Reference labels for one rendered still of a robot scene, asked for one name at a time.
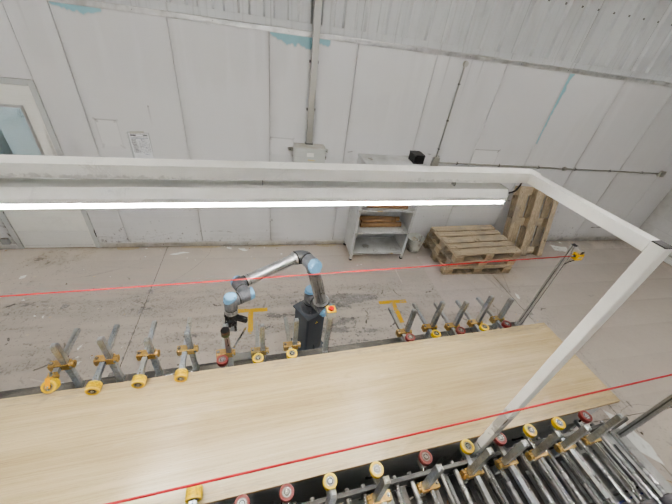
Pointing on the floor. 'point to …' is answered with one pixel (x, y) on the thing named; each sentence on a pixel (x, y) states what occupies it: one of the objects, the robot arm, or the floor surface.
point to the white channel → (42, 167)
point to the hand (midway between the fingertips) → (236, 330)
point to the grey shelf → (368, 239)
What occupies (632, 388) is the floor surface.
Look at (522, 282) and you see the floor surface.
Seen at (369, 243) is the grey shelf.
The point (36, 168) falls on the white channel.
